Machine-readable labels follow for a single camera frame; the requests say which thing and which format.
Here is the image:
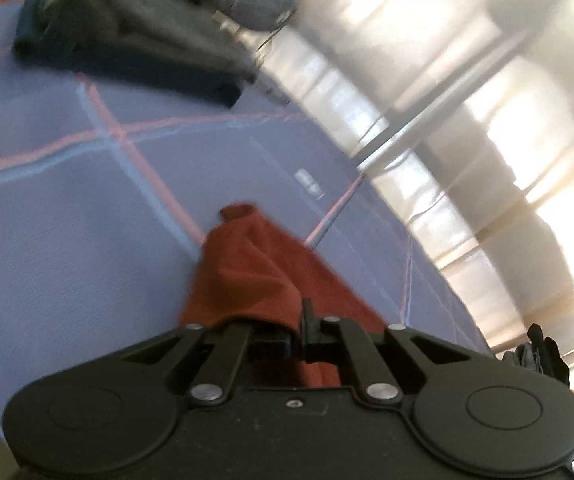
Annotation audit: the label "small white tag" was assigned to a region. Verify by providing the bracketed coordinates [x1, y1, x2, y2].
[294, 169, 325, 200]

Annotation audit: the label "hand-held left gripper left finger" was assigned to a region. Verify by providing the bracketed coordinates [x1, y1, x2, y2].
[121, 322, 294, 406]

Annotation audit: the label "black folded pants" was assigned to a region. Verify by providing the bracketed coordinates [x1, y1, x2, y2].
[526, 322, 571, 393]

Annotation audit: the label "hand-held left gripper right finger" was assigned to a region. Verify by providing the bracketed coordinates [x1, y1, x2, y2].
[299, 299, 474, 404]

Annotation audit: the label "blue folded jeans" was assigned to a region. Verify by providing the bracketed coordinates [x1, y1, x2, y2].
[501, 344, 538, 372]

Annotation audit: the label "cream sheer curtain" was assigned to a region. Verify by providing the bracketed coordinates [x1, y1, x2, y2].
[182, 0, 574, 361]

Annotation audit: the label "blue plaid bed sheet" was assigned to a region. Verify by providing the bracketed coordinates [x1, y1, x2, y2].
[0, 0, 495, 443]

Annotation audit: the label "rust red pants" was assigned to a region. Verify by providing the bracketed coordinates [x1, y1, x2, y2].
[177, 203, 390, 390]

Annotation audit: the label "dark green folded clothes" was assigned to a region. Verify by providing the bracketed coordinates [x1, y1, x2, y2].
[13, 0, 250, 107]

